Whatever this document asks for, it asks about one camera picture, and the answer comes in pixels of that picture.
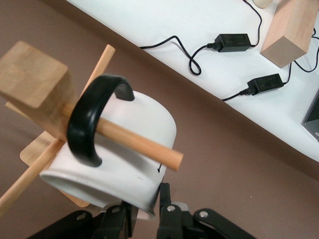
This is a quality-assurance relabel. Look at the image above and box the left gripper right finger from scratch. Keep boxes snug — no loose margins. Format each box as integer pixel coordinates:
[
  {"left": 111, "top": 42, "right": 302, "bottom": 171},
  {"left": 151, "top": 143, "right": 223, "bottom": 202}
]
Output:
[{"left": 156, "top": 182, "right": 192, "bottom": 239}]

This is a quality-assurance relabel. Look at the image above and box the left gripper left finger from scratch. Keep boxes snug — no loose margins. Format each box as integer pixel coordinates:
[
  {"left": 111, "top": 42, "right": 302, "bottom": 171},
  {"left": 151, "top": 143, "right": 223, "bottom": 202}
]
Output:
[{"left": 92, "top": 199, "right": 138, "bottom": 239}]

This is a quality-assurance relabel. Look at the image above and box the white smiley cup black handle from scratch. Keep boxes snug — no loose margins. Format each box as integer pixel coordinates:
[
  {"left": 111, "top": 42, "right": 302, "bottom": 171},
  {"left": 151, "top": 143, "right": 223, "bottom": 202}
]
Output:
[{"left": 39, "top": 74, "right": 178, "bottom": 222}]

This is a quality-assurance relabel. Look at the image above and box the brown table cover sheet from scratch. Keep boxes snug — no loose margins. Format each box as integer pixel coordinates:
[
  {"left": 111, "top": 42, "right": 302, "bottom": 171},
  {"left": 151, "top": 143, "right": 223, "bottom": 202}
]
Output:
[{"left": 0, "top": 0, "right": 319, "bottom": 239}]

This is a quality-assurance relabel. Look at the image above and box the black power adapter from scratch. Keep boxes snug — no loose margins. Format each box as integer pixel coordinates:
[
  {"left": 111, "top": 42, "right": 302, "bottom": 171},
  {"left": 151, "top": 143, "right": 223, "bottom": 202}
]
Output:
[
  {"left": 247, "top": 73, "right": 287, "bottom": 97},
  {"left": 214, "top": 33, "right": 252, "bottom": 53}
]

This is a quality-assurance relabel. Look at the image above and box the wooden mug stand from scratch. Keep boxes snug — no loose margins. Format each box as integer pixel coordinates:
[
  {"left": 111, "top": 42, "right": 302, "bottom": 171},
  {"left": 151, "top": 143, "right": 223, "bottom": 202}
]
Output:
[{"left": 0, "top": 41, "right": 184, "bottom": 215}]

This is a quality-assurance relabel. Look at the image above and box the grey metal box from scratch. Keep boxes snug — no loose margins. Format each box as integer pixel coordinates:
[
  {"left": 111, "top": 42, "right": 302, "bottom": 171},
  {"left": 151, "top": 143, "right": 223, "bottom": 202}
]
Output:
[{"left": 301, "top": 88, "right": 319, "bottom": 143}]

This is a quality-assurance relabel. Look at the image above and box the beige round object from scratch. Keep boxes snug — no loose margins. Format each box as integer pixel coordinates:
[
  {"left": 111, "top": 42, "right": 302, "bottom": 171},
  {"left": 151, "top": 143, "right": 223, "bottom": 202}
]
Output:
[{"left": 253, "top": 0, "right": 274, "bottom": 8}]

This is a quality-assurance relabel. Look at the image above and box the black looped adapter cable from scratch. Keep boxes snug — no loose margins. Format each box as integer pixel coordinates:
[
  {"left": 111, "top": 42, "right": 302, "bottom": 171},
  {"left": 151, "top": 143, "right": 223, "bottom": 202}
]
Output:
[{"left": 139, "top": 35, "right": 220, "bottom": 76}]

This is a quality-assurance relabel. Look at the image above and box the black curved cable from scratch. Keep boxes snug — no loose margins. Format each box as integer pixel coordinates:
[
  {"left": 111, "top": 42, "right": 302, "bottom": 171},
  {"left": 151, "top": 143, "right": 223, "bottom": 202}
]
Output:
[{"left": 294, "top": 27, "right": 319, "bottom": 73}]

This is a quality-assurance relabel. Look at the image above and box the light wooden post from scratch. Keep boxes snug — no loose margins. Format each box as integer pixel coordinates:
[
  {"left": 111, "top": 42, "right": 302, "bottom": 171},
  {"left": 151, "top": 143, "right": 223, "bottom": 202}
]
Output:
[{"left": 260, "top": 0, "right": 317, "bottom": 68}]

